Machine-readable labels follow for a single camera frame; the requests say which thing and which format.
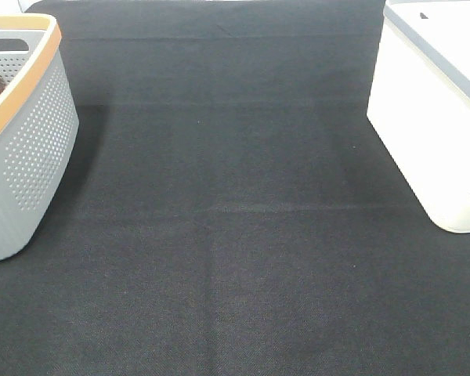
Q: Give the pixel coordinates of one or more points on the black table cloth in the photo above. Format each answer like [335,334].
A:
[228,209]

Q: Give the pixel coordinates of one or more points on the grey perforated laundry basket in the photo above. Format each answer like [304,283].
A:
[38,126]

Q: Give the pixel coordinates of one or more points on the white basket with grey rim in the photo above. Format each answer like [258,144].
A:
[419,103]

